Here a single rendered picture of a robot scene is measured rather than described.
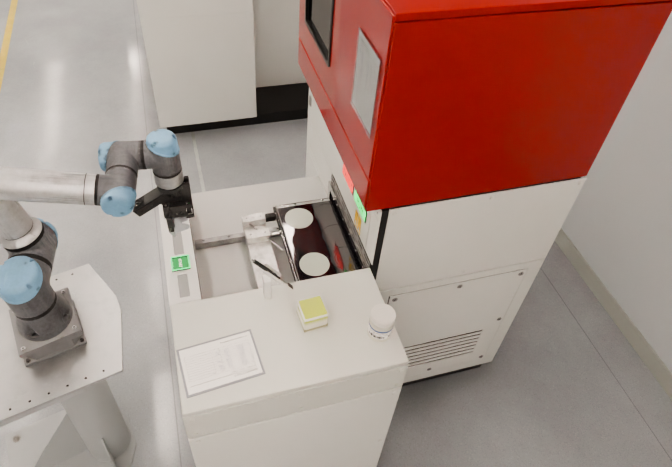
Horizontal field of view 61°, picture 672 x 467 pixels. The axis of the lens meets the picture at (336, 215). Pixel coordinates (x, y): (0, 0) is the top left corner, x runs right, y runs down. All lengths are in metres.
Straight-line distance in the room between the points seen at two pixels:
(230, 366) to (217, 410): 0.12
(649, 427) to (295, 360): 1.87
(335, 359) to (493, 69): 0.87
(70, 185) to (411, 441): 1.78
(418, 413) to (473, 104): 1.57
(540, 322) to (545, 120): 1.62
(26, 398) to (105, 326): 0.28
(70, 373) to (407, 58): 1.29
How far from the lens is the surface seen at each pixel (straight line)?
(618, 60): 1.69
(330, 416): 1.79
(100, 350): 1.88
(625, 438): 2.95
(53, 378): 1.88
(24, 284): 1.71
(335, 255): 1.92
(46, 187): 1.43
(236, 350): 1.63
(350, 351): 1.64
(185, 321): 1.70
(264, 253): 1.95
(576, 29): 1.54
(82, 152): 3.90
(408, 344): 2.33
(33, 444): 2.74
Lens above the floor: 2.36
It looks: 46 degrees down
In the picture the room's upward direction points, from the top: 6 degrees clockwise
